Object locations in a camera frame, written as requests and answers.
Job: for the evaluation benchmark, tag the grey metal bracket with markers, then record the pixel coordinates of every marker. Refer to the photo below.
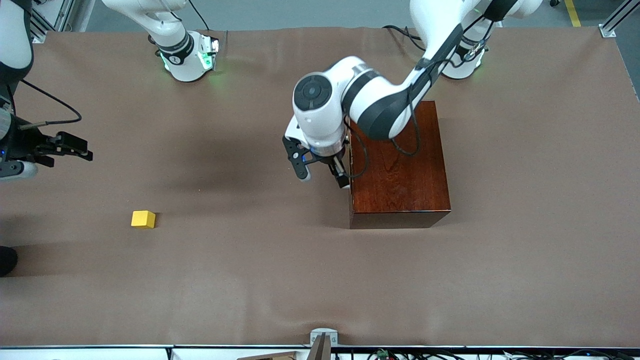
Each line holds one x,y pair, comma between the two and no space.
315,332

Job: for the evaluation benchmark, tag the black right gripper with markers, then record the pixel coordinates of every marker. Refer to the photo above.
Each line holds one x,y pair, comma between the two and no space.
30,144

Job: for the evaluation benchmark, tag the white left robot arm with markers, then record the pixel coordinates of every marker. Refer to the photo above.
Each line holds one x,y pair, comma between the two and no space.
380,100

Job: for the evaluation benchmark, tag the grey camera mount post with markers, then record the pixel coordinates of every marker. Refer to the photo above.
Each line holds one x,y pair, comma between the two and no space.
320,350

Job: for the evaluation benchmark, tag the dark red-brown wooden cabinet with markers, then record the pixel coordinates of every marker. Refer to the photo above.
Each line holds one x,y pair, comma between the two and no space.
400,180

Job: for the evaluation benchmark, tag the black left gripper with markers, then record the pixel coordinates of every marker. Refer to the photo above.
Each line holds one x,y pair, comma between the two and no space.
332,162

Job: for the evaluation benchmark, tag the aluminium frame structure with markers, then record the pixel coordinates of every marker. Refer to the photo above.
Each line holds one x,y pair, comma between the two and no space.
65,12

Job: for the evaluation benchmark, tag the yellow block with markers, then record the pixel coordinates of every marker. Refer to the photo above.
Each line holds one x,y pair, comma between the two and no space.
143,219

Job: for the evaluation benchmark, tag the aluminium profile beam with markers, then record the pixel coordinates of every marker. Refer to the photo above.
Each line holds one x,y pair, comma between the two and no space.
617,17

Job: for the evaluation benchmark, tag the yellow floor tape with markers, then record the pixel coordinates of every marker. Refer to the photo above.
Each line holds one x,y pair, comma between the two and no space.
573,12

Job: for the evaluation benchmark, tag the tan wooden board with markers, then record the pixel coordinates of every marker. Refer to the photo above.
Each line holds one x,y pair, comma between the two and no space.
275,356

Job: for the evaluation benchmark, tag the black rounded object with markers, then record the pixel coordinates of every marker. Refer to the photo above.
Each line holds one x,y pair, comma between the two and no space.
6,261

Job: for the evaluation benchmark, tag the brown table cover sheet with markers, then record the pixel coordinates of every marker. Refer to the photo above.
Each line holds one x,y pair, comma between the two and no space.
200,275

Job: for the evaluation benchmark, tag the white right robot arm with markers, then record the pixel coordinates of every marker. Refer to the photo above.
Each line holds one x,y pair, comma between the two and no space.
175,50

